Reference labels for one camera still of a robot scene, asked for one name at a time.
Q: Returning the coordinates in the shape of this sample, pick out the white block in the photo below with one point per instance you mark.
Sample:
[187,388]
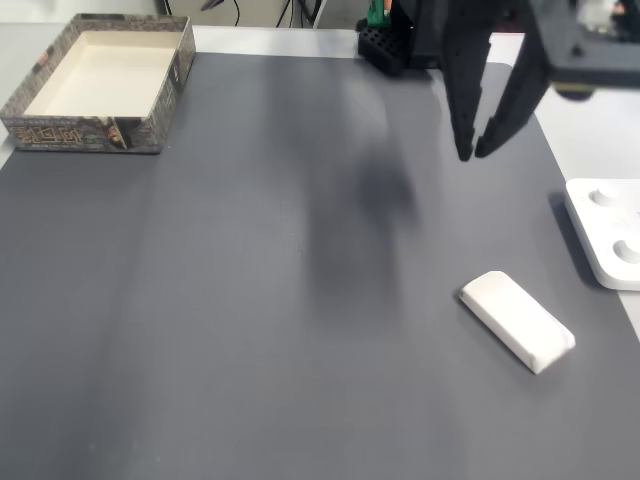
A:
[515,320]

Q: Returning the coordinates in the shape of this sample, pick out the bark-patterned cardboard box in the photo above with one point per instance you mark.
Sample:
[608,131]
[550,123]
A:
[90,135]

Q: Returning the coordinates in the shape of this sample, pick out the green clamp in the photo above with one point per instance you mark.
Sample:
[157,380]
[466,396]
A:
[377,12]

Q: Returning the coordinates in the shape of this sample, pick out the white tray with round recesses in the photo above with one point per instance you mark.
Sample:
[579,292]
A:
[590,235]

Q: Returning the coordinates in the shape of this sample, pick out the grey table mat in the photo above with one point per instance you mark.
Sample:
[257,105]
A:
[250,300]

